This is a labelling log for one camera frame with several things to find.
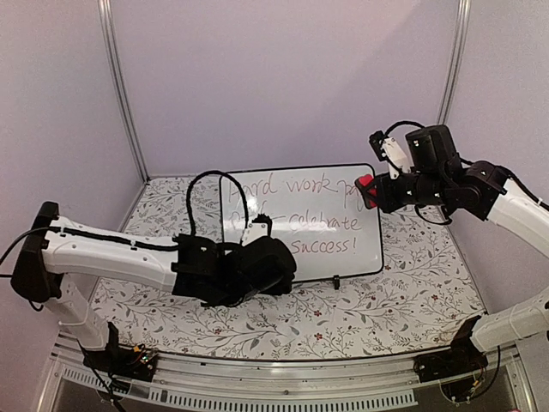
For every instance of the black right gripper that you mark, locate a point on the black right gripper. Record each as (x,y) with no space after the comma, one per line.
(386,201)

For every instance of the red black whiteboard eraser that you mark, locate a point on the red black whiteboard eraser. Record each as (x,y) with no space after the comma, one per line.
(364,181)

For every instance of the white dry-erase whiteboard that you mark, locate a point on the white dry-erase whiteboard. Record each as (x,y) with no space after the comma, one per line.
(317,212)

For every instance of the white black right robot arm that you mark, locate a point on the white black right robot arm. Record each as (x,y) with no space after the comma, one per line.
(425,169)

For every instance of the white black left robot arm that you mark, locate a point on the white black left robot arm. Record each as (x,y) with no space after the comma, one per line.
(218,274)

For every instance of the floral patterned table mat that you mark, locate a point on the floral patterned table mat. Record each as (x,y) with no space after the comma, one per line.
(418,301)

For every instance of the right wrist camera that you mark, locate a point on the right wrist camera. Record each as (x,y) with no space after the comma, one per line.
(388,149)

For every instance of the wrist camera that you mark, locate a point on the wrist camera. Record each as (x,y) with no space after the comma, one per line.
(260,226)
(388,149)

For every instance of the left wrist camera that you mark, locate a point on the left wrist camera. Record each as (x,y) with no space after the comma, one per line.
(260,226)

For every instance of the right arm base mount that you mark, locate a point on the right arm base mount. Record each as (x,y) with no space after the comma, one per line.
(460,357)

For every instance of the right aluminium frame post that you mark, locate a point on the right aluminium frame post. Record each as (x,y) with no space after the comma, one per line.
(455,60)

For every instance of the aluminium frame post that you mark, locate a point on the aluminium frame post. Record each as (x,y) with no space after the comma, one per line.
(115,66)
(455,60)

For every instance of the aluminium front rail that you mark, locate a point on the aluminium front rail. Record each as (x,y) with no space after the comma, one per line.
(194,383)

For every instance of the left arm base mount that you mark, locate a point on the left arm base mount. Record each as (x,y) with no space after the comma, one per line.
(138,362)

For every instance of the left aluminium frame post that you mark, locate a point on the left aluminium frame post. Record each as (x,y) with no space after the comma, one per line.
(115,66)

